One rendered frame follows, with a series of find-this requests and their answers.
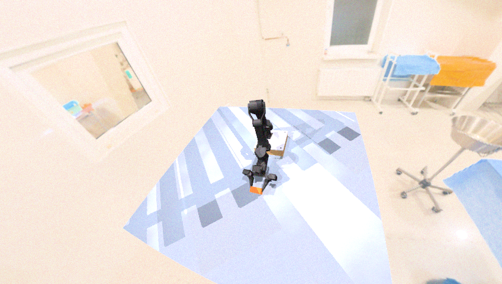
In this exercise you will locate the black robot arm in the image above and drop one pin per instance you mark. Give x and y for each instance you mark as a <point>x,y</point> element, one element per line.
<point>263,128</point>

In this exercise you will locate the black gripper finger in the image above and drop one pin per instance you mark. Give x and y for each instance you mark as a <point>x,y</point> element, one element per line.
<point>265,183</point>
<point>250,180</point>

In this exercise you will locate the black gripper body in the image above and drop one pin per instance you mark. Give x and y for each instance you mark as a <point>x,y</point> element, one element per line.
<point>270,176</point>

